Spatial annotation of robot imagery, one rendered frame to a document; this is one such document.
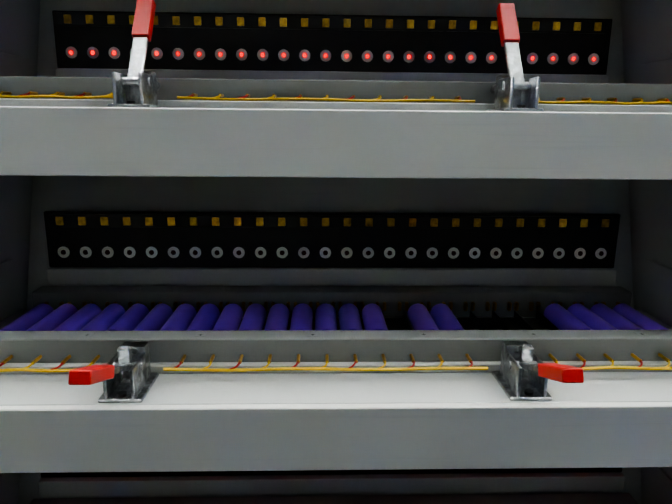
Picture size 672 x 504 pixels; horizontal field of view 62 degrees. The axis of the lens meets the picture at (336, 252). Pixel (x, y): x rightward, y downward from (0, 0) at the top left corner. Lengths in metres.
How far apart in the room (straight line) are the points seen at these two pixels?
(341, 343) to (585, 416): 0.17
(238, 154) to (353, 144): 0.08
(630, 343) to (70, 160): 0.42
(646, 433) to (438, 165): 0.22
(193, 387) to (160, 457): 0.05
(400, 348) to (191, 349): 0.15
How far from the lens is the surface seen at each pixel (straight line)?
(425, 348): 0.42
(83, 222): 0.57
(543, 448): 0.41
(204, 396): 0.39
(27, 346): 0.46
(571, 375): 0.34
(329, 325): 0.45
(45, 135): 0.42
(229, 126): 0.39
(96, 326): 0.48
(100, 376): 0.34
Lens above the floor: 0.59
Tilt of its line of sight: 5 degrees up
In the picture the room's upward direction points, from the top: straight up
